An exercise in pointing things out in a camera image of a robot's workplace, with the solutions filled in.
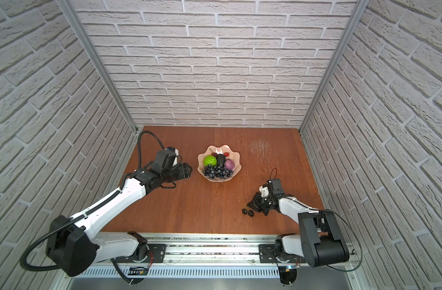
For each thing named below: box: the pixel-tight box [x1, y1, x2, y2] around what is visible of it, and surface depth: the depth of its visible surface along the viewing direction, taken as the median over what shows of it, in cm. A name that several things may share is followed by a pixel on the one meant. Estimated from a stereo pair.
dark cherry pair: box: [241, 208, 254, 217], surface depth 85 cm
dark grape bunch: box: [202, 163, 234, 179], surface depth 94 cm
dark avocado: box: [216, 153, 226, 168], surface depth 100 cm
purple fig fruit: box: [224, 158, 236, 171], surface depth 98 cm
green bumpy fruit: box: [202, 155, 218, 167], surface depth 98 cm
